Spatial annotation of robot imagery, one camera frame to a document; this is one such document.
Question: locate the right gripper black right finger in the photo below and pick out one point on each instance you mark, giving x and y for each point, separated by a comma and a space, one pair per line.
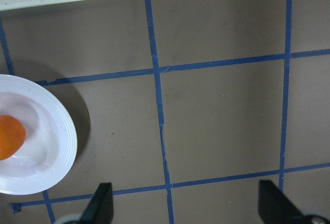
274, 206

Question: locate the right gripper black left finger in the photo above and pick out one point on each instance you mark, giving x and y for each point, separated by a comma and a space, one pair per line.
100, 207

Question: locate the white ridged plate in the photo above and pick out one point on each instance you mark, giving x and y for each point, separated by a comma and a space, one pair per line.
50, 148

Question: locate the orange mandarin fruit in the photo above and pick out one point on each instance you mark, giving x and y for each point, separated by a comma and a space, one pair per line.
13, 135

